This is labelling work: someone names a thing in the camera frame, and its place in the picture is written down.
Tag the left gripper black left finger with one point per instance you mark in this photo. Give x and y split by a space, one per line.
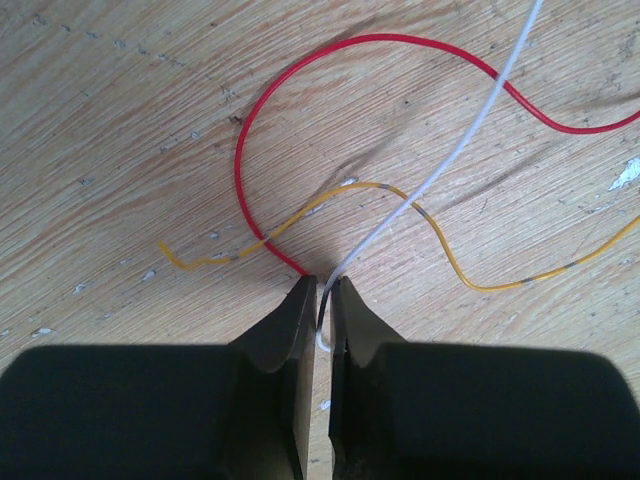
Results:
234 411

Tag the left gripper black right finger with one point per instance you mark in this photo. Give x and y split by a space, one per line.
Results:
408 410

